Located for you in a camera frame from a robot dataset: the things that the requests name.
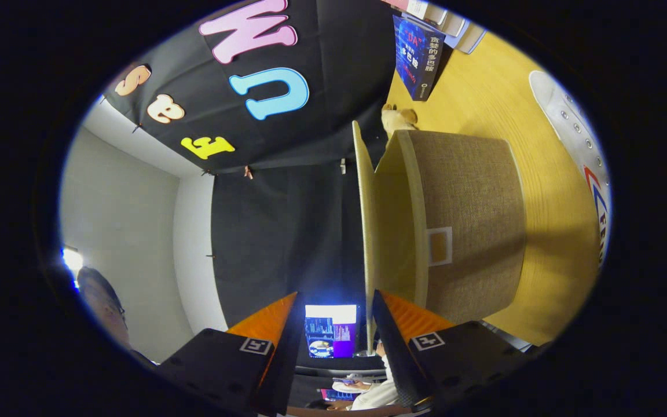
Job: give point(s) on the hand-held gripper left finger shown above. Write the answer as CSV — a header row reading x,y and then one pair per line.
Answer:
x,y
284,370

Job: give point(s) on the black backdrop cloth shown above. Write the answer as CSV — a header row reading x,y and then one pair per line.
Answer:
x,y
287,231

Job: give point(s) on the beige fabric storage box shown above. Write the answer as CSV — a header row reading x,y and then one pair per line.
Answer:
x,y
472,220

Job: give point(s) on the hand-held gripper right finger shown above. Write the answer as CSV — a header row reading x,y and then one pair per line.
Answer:
x,y
394,359

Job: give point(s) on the white cover book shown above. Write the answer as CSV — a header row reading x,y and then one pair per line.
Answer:
x,y
452,22

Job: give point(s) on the dark blue book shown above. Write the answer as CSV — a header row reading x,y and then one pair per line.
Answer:
x,y
417,58

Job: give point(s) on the pink cover book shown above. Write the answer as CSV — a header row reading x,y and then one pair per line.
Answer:
x,y
420,7

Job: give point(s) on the person's head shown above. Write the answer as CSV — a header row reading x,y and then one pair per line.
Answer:
x,y
102,304

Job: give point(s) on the small wooden clip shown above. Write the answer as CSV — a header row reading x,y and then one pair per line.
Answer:
x,y
248,172

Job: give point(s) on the brown plush toy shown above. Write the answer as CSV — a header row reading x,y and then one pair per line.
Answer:
x,y
397,119

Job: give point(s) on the white canvas shoe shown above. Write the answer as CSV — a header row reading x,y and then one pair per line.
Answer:
x,y
571,127

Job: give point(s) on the computer monitor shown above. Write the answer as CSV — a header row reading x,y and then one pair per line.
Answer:
x,y
330,330

